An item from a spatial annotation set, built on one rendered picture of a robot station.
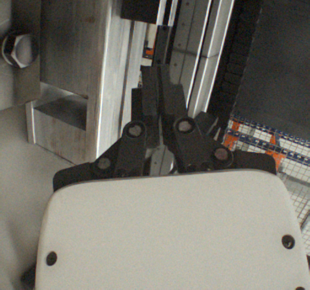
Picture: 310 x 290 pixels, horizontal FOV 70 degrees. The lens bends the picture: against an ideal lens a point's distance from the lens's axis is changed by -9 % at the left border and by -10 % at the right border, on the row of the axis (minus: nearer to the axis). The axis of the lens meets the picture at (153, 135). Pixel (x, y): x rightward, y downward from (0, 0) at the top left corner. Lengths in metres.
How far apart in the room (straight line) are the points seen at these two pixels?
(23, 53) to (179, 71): 0.30
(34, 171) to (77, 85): 0.14
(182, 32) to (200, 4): 0.05
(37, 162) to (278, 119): 0.60
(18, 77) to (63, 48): 0.04
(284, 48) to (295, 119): 0.19
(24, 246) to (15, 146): 0.16
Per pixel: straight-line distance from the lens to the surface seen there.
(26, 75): 0.22
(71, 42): 0.20
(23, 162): 0.29
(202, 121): 0.45
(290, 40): 0.68
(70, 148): 0.24
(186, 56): 0.43
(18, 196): 0.31
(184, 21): 0.43
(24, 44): 0.19
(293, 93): 0.70
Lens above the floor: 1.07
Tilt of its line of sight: 19 degrees down
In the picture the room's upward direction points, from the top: 111 degrees clockwise
